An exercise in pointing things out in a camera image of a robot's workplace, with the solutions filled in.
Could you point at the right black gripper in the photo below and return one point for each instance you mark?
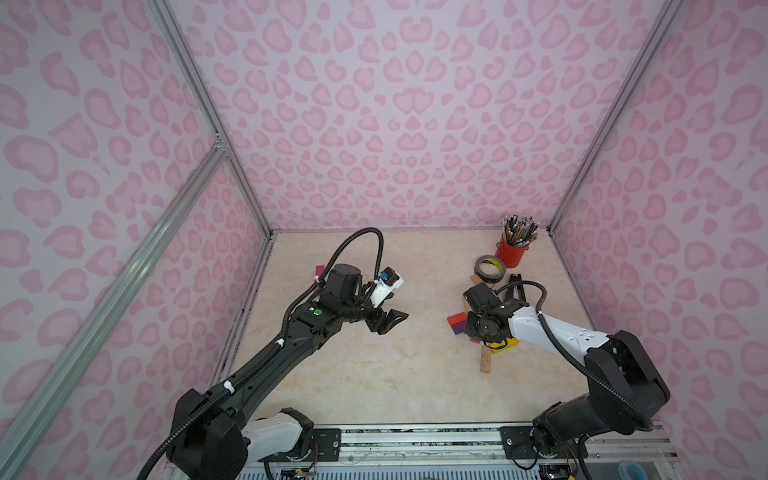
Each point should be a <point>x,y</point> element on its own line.
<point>474,327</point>

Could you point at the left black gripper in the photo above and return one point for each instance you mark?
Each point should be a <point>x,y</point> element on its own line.
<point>372,318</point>

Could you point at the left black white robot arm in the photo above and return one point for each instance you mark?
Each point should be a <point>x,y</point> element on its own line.
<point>210,437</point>

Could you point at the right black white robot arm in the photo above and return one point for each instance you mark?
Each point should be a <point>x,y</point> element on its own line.
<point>625,389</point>

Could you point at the purple block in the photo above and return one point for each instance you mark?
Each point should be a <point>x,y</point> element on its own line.
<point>459,329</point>

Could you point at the yellow block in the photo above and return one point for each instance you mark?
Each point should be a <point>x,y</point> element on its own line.
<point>502,346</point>

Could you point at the long natural wood block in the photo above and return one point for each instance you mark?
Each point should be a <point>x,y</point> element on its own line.
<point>486,360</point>

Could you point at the red block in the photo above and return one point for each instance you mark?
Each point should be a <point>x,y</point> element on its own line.
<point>457,320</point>

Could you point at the black stapler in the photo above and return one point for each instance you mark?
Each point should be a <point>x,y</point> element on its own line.
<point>516,290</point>

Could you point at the red pencil cup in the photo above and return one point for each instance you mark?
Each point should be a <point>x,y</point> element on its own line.
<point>510,256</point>

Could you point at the bundle of coloured pencils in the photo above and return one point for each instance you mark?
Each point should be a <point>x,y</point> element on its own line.
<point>518,231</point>

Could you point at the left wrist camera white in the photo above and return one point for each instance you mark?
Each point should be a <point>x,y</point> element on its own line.
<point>385,285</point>

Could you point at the grey duct tape roll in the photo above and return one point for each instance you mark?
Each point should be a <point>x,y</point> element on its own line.
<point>490,269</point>

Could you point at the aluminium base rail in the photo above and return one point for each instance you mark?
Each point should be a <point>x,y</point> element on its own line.
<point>462,451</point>

